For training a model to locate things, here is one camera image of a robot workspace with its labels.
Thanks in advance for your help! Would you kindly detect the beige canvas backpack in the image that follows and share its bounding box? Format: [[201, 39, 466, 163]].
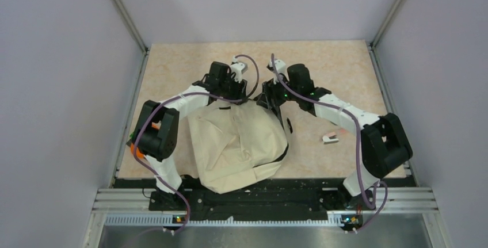
[[188, 101, 289, 194]]

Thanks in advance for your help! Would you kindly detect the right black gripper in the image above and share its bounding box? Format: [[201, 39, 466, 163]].
[[257, 73, 300, 110]]

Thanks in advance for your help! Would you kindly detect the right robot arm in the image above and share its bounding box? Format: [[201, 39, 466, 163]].
[[260, 60, 413, 209]]

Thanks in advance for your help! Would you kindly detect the orange tape dispenser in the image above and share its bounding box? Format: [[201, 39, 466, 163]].
[[127, 123, 161, 159]]

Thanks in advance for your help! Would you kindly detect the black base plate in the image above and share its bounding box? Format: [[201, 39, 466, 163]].
[[149, 178, 368, 221]]

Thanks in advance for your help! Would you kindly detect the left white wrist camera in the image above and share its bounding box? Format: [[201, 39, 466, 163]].
[[230, 58, 248, 83]]

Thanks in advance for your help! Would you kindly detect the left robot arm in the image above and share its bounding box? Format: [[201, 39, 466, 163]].
[[130, 61, 247, 210]]

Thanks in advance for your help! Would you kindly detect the pink orange marker pen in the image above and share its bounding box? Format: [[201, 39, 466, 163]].
[[322, 129, 347, 144]]

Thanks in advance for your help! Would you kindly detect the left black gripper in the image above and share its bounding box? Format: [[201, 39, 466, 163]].
[[218, 73, 247, 105]]

